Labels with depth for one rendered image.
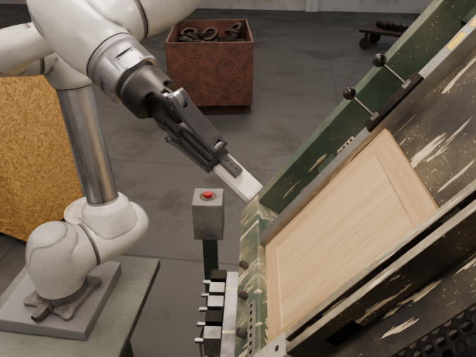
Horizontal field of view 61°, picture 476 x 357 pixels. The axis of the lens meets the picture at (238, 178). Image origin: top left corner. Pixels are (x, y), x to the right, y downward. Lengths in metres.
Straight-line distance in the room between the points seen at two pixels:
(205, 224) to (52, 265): 0.60
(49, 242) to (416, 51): 1.26
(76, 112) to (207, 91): 3.34
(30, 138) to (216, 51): 2.29
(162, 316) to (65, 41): 1.94
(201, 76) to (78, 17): 3.85
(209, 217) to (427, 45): 0.97
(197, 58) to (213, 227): 2.98
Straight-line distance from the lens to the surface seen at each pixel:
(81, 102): 1.24
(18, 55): 0.99
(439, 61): 1.22
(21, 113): 2.69
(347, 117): 1.46
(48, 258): 1.31
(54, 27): 0.65
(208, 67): 4.42
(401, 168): 1.07
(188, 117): 0.54
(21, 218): 2.86
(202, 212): 1.58
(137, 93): 0.58
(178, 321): 2.36
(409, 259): 0.82
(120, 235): 1.37
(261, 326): 1.19
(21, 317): 1.49
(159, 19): 0.69
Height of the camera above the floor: 1.85
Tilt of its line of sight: 32 degrees down
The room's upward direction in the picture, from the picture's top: straight up
